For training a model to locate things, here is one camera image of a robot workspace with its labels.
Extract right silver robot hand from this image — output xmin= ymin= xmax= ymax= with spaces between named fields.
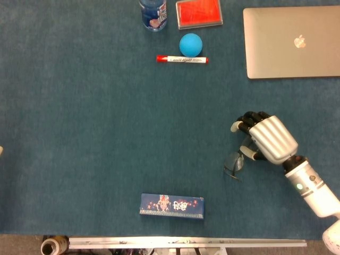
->
xmin=230 ymin=111 xmax=299 ymax=166

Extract wire-frame eyeglasses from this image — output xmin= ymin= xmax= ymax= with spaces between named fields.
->
xmin=223 ymin=137 xmax=254 ymax=182

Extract silver laptop with apple logo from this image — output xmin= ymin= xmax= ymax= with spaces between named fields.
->
xmin=243 ymin=5 xmax=340 ymax=80

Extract brown tape roll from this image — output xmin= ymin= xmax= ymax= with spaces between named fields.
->
xmin=40 ymin=235 xmax=70 ymax=255

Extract teal felt table mat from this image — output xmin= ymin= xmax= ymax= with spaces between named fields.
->
xmin=0 ymin=0 xmax=340 ymax=240

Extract dark blue printed box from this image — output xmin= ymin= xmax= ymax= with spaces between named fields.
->
xmin=139 ymin=193 xmax=205 ymax=220

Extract red whiteboard marker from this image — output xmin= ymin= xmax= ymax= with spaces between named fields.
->
xmin=156 ymin=55 xmax=209 ymax=65

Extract blue ball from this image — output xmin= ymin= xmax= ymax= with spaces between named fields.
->
xmin=179 ymin=33 xmax=203 ymax=57

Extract red stamp ink pad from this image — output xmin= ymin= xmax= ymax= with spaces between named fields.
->
xmin=175 ymin=0 xmax=224 ymax=30

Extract blue-label plastic bottle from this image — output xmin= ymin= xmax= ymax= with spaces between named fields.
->
xmin=138 ymin=0 xmax=168 ymax=32

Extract long white metal bar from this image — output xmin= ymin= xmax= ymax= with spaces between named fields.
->
xmin=68 ymin=236 xmax=308 ymax=250

